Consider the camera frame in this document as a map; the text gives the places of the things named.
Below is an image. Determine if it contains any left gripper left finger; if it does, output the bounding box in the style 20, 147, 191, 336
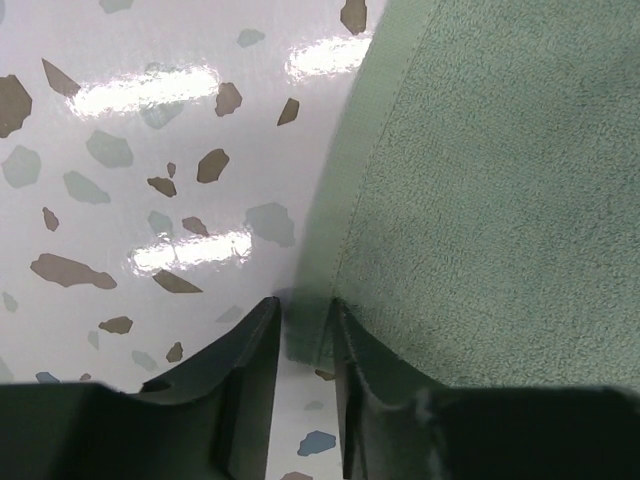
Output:
1, 297, 280, 479

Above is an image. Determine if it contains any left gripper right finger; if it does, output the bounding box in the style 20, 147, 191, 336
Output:
331, 300, 639, 480

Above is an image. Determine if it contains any mint green towel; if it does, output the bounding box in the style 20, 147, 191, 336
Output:
286, 1, 639, 388

